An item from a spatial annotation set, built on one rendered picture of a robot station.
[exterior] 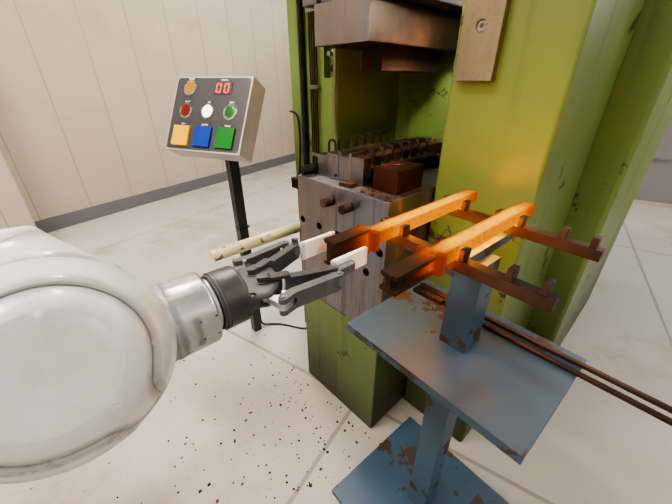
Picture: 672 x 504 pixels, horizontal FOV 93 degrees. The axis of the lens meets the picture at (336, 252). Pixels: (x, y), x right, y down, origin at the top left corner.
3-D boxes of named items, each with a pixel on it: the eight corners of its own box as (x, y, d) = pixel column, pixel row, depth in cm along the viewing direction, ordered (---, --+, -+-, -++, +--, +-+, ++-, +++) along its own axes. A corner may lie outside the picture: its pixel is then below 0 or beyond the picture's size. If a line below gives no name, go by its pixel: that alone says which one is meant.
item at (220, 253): (216, 265, 117) (213, 252, 114) (210, 260, 120) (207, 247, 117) (310, 231, 143) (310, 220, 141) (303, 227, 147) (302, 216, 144)
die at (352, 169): (362, 186, 93) (363, 156, 89) (318, 173, 106) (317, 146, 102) (439, 163, 119) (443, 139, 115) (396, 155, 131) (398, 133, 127)
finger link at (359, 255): (330, 260, 45) (333, 262, 45) (364, 245, 50) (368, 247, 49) (330, 278, 47) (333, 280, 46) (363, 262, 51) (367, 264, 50)
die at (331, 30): (368, 41, 77) (370, -10, 72) (314, 46, 89) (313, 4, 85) (456, 51, 102) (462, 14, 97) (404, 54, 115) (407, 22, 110)
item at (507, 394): (520, 465, 49) (523, 458, 48) (346, 329, 76) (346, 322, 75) (583, 366, 66) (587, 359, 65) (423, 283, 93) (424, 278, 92)
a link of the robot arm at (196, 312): (183, 378, 35) (235, 351, 38) (162, 311, 30) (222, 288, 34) (159, 334, 41) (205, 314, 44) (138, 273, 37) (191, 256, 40)
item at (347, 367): (370, 429, 123) (378, 338, 101) (308, 372, 148) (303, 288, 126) (446, 354, 157) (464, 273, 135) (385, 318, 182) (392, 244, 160)
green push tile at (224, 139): (230, 149, 111) (234, 127, 111) (213, 147, 113) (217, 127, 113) (233, 151, 112) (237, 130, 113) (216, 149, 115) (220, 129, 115)
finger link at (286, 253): (256, 296, 44) (248, 293, 44) (301, 260, 52) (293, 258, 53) (253, 271, 42) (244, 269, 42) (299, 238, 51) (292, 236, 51)
